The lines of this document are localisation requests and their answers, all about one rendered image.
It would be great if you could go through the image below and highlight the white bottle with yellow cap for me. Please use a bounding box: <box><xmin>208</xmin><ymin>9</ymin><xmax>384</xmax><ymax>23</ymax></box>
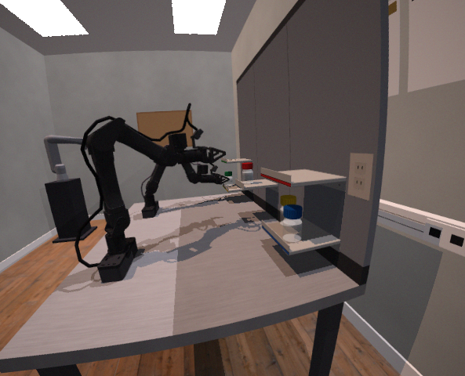
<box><xmin>280</xmin><ymin>195</ymin><xmax>296</xmax><ymax>226</ymax></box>

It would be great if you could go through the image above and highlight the clear bottle with green cap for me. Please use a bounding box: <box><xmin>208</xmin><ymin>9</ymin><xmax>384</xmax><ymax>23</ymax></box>
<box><xmin>225</xmin><ymin>172</ymin><xmax>233</xmax><ymax>186</ymax></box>

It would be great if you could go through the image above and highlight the white bottle with red cap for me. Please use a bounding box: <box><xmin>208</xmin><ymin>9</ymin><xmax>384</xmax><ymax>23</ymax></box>
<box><xmin>242</xmin><ymin>163</ymin><xmax>253</xmax><ymax>185</ymax></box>

